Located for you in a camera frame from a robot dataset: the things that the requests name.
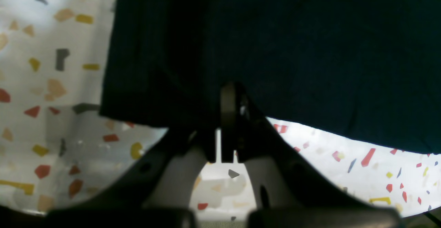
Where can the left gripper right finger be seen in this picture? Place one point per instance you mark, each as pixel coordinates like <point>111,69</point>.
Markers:
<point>289,192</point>

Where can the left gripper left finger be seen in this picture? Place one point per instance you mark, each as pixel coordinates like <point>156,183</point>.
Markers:
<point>154,193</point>

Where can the black t-shirt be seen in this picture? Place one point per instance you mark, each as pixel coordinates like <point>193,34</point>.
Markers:
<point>368,70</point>

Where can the terrazzo patterned tablecloth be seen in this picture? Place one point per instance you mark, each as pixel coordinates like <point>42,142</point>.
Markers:
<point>57,151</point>

